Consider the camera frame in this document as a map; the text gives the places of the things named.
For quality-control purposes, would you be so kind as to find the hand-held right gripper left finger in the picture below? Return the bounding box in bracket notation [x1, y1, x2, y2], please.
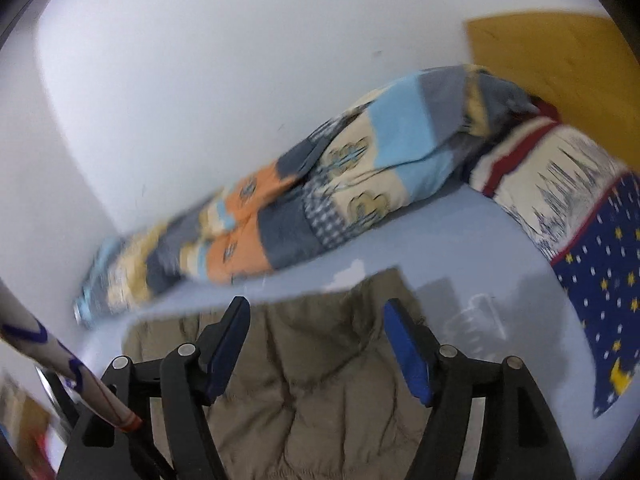
[57, 296, 251, 480]

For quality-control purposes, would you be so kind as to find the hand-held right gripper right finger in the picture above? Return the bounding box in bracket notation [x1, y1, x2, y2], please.
[384, 298, 573, 480]

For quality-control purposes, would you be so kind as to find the grey-brown hooded puffer jacket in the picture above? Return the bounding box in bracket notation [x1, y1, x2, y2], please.
[122, 267, 436, 480]

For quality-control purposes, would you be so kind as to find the light blue bed sheet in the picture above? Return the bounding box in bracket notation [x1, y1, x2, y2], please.
[80, 180, 621, 480]

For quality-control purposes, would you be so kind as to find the starry navy printed pillow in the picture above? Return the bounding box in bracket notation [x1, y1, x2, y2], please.
[462, 105, 640, 418]

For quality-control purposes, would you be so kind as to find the patchwork printed quilt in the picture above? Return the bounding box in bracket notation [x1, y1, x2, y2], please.
[74, 64, 538, 328]

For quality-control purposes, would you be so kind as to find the wooden headboard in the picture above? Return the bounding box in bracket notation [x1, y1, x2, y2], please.
[465, 10, 640, 171]

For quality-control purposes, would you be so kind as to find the white blue-marked cable sleeve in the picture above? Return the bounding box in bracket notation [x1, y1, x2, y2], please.
[0, 280, 142, 433]

